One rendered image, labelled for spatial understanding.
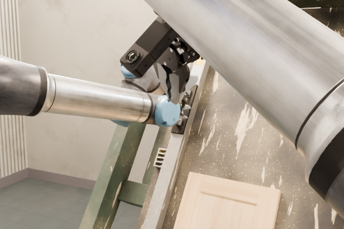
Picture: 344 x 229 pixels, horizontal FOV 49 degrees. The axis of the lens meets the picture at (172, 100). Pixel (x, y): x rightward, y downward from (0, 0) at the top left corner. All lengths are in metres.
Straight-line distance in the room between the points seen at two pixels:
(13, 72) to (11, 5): 4.16
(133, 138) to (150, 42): 0.92
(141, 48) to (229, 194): 0.74
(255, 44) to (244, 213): 1.00
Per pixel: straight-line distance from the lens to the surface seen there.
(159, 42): 0.61
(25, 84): 0.70
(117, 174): 1.47
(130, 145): 1.50
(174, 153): 1.35
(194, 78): 0.72
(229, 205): 1.25
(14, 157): 4.96
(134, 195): 1.47
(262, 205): 1.21
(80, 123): 4.41
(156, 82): 1.06
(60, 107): 0.75
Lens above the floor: 1.67
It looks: 9 degrees down
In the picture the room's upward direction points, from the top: straight up
